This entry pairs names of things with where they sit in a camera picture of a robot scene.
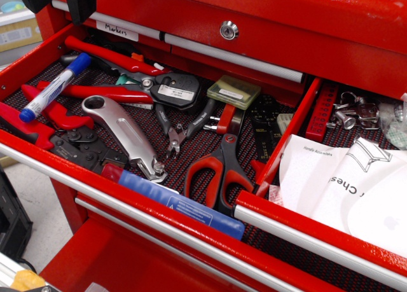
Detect blue and white marker pen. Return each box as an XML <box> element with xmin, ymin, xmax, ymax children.
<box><xmin>19</xmin><ymin>53</ymin><xmax>91</xmax><ymax>123</ymax></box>

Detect silver drawer lock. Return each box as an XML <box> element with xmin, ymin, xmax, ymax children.
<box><xmin>219</xmin><ymin>20</ymin><xmax>239</xmax><ymax>40</ymax></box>

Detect red left open drawer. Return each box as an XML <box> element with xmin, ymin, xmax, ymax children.
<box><xmin>1</xmin><ymin>24</ymin><xmax>314</xmax><ymax>273</ymax></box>

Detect red open drawer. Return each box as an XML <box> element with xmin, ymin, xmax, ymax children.
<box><xmin>1</xmin><ymin>24</ymin><xmax>314</xmax><ymax>273</ymax></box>
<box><xmin>234</xmin><ymin>78</ymin><xmax>406</xmax><ymax>291</ymax></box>

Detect red right open drawer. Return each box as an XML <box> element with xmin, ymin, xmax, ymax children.
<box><xmin>234</xmin><ymin>78</ymin><xmax>406</xmax><ymax>291</ymax></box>

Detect cardboard box on shelf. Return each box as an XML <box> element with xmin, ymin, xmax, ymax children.
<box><xmin>1</xmin><ymin>18</ymin><xmax>43</xmax><ymax>52</ymax></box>

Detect white markers label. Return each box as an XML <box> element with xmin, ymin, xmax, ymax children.
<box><xmin>96</xmin><ymin>20</ymin><xmax>139</xmax><ymax>41</ymax></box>

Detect silver utility knife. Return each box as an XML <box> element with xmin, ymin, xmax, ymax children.
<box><xmin>81</xmin><ymin>95</ymin><xmax>167</xmax><ymax>183</ymax></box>

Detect green clear plastic box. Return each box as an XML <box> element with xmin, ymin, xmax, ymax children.
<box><xmin>207</xmin><ymin>75</ymin><xmax>261</xmax><ymax>111</ymax></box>

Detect red screwdriver bit holder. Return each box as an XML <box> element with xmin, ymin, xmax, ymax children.
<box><xmin>203</xmin><ymin>104</ymin><xmax>245</xmax><ymax>136</ymax></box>

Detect red tool chest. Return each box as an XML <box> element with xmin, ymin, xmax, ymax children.
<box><xmin>0</xmin><ymin>0</ymin><xmax>407</xmax><ymax>292</ymax></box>

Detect red and black scissors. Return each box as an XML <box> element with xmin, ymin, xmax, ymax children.
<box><xmin>184</xmin><ymin>134</ymin><xmax>254</xmax><ymax>216</ymax></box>

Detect black box on floor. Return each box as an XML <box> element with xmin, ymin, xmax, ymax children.
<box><xmin>1</xmin><ymin>167</ymin><xmax>33</xmax><ymax>260</ymax></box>

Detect white connector block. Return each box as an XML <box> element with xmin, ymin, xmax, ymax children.
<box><xmin>277</xmin><ymin>113</ymin><xmax>294</xmax><ymax>135</ymax></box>

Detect red drill bit holder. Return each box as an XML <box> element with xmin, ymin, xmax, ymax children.
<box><xmin>305</xmin><ymin>83</ymin><xmax>339</xmax><ymax>143</ymax></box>

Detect white paper manual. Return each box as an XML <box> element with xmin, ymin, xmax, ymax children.
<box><xmin>277</xmin><ymin>135</ymin><xmax>406</xmax><ymax>232</ymax></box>

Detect clear plastic bag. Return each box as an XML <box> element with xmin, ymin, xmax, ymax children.
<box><xmin>379</xmin><ymin>93</ymin><xmax>406</xmax><ymax>150</ymax></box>

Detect white apple mouse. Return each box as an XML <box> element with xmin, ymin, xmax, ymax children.
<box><xmin>347</xmin><ymin>165</ymin><xmax>406</xmax><ymax>257</ymax></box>

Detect black handled pliers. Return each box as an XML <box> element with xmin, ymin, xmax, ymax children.
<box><xmin>59</xmin><ymin>54</ymin><xmax>140</xmax><ymax>83</ymax></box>

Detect red handled cable cutter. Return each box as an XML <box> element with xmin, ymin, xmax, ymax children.
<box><xmin>36</xmin><ymin>35</ymin><xmax>202</xmax><ymax>111</ymax></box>

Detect red handled crimping tool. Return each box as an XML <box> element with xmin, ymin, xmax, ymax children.
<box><xmin>1</xmin><ymin>101</ymin><xmax>128</xmax><ymax>174</ymax></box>

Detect small grey handled cutters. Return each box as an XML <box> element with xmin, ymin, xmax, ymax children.
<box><xmin>155</xmin><ymin>99</ymin><xmax>216</xmax><ymax>158</ymax></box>

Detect black wire stripper tool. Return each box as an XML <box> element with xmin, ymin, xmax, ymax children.
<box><xmin>249</xmin><ymin>94</ymin><xmax>282</xmax><ymax>179</ymax></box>

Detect silver keys and ring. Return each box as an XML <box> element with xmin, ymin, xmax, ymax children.
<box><xmin>327</xmin><ymin>90</ymin><xmax>381</xmax><ymax>130</ymax></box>

